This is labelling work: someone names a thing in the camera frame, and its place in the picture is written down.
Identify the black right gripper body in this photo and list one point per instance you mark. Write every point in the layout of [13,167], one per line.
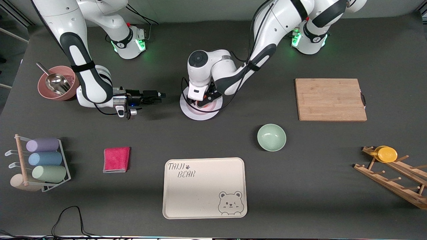
[134,98]

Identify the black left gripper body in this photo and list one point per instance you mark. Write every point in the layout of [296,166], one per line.
[210,93]

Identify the orange fruit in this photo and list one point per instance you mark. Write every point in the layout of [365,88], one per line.
[206,102]

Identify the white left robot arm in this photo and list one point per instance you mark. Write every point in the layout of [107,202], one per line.
[273,20]

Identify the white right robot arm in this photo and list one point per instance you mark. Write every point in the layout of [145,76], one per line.
[85,98]

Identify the white round plate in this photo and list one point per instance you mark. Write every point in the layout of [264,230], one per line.
[200,115]

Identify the pink folded cloth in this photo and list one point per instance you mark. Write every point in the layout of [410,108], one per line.
[116,160]

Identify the green bowl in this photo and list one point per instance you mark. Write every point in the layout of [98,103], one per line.
[271,137]

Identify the metal scoop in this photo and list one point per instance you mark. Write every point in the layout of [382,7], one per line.
[57,83]

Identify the pink bowl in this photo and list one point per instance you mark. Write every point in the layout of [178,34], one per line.
[45,93]

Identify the cream bear print tray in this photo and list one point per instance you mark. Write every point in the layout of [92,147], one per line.
[200,193]

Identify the purple cup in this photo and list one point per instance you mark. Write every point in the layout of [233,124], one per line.
[42,145]

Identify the blue cup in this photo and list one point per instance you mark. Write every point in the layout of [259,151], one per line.
[45,159]

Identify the green cup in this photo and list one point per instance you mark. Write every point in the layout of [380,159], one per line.
[49,174]

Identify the wooden cutting board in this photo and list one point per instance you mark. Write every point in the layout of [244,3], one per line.
[330,100]

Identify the wooden rack rod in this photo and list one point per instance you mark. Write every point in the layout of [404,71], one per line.
[21,160]

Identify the beige cup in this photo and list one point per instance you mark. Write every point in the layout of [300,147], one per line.
[16,181]

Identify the yellow mug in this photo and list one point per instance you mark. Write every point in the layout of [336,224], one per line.
[387,155]

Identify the wooden mug rack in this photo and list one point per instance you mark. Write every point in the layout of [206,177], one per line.
[390,186]

